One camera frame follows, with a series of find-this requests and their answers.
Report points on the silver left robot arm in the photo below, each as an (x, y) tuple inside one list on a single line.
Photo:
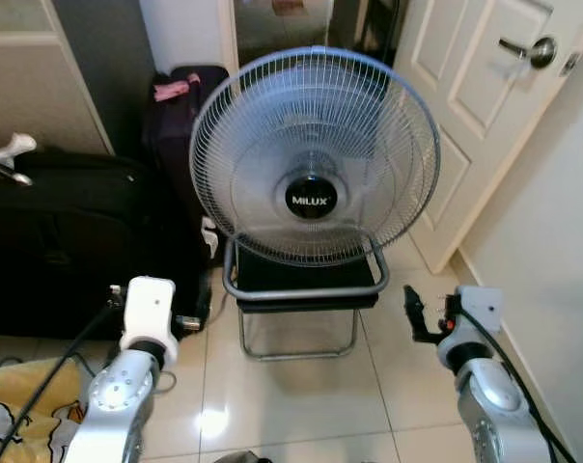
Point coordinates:
[(113, 405)]

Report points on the white fan power plug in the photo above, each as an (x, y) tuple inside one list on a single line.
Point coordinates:
[(210, 236)]

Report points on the dark purple suitcase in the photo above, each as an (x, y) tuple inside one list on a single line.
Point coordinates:
[(171, 135)]

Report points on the dark robot foot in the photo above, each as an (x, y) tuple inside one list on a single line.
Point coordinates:
[(243, 457)]

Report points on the white panel door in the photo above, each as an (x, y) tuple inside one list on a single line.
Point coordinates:
[(485, 96)]

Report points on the grey Milux electric fan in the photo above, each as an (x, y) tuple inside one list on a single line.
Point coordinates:
[(311, 198)]

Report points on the beige grey wardrobe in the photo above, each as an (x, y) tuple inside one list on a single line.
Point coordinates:
[(31, 77)]

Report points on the tall wall mirror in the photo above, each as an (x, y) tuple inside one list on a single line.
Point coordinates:
[(282, 24)]

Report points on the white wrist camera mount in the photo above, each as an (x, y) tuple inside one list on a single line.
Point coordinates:
[(149, 309), (480, 309)]

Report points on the silver door latch plate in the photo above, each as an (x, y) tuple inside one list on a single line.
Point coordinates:
[(569, 65)]

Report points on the large black suitcase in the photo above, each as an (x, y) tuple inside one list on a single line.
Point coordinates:
[(69, 241)]

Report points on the pink luggage tag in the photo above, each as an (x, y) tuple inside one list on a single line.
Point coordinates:
[(171, 91)]

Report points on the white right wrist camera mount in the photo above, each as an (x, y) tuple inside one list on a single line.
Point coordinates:
[(480, 309)]

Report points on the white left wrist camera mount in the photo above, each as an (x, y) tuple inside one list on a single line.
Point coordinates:
[(149, 309)]

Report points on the black metal frame chair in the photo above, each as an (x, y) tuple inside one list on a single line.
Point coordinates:
[(306, 280)]

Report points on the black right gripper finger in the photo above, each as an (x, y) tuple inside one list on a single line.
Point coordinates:
[(413, 309)]

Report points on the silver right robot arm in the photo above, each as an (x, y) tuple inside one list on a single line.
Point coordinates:
[(489, 405)]

